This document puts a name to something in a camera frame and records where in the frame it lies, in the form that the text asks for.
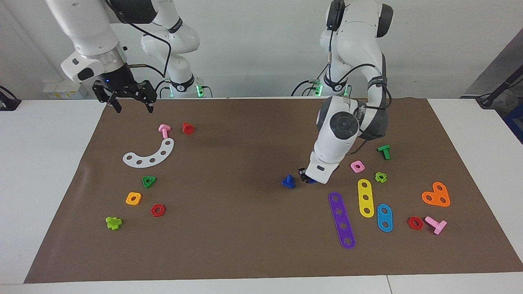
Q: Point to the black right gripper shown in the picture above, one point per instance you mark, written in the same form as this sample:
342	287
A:
122	83

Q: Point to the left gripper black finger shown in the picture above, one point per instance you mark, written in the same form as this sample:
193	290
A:
302	174

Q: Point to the blue plastic screw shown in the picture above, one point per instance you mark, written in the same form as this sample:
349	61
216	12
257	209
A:
288	183

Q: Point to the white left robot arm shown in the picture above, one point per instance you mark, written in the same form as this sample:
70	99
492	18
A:
341	139

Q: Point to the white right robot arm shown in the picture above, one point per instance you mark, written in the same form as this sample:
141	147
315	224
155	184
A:
90	32

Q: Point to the pink plastic screw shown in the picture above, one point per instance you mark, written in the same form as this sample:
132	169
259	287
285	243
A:
164	130
437	225

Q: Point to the pink square plastic nut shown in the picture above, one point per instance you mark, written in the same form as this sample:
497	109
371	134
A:
354	168

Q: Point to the white curved five-hole plate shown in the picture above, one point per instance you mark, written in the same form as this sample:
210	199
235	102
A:
158	157

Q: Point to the purple four-hole plastic plate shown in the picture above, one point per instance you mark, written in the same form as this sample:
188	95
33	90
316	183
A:
341	219

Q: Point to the red plastic screw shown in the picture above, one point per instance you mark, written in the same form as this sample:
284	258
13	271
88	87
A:
188	128

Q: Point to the yellow three-hole plastic plate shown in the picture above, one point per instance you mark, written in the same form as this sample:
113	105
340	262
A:
365	192

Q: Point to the white boxes stack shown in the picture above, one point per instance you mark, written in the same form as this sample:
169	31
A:
61	89

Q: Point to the brown table mat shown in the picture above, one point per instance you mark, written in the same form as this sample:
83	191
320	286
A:
245	228

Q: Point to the light green cross nut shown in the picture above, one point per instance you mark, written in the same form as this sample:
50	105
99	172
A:
384	178

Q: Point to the green triangular plastic nut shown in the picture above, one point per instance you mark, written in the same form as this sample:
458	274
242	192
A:
145	184

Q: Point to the dark green plastic screw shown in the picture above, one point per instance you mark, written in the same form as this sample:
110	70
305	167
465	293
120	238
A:
385	152

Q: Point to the blue two-hole plastic plate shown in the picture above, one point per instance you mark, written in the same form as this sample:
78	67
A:
384	218

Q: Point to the orange square plastic nut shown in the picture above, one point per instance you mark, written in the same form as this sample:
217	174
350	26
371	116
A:
128	199

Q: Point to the red hexagonal plastic nut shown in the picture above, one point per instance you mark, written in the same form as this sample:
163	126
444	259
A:
410	223
153	210

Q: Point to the light green plastic screw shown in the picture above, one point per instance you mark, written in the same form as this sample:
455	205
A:
113	223

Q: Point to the orange heart-shaped plastic plate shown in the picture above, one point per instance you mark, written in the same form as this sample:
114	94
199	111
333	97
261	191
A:
435	195

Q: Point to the black stand pole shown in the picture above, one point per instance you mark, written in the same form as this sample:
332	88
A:
500	87

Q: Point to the blue crate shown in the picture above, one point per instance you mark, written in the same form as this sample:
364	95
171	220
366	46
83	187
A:
515	122

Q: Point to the black clamp mount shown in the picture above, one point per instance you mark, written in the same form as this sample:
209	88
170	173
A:
8	104

